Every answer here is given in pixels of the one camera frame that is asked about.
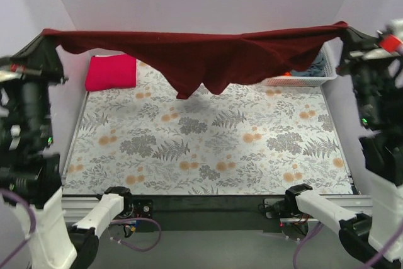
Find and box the dark red t-shirt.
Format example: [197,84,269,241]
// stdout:
[42,21,348,99]

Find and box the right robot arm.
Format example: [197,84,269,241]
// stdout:
[284,19,402,268]

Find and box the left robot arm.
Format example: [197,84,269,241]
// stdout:
[1,36,134,268]

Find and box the white plastic basket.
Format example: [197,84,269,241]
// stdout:
[262,43,337,87]

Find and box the grey t-shirt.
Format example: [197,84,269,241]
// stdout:
[290,52,326,77]

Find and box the folded pink t-shirt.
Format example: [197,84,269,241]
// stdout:
[84,54,137,92]

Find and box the floral patterned table mat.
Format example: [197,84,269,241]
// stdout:
[64,63,352,195]

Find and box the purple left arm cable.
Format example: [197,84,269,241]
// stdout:
[0,186,163,269]

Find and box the aluminium front frame rail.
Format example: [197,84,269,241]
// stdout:
[62,195,372,232]

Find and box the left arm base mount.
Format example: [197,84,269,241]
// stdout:
[118,199,154,219]

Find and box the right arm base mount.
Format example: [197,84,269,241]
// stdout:
[258,198,310,224]

